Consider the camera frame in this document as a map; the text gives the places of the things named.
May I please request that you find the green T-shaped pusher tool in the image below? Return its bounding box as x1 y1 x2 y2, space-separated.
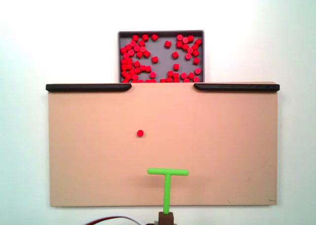
147 168 190 225

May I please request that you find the grey rectangular tray container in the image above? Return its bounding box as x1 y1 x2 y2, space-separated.
118 30 205 83

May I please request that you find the beige flat board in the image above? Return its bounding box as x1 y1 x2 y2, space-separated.
46 81 278 208

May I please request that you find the black edge rail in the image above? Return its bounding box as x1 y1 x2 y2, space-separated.
45 83 132 92
193 83 280 92

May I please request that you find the white red black servo wire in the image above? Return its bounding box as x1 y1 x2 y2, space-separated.
83 213 149 225

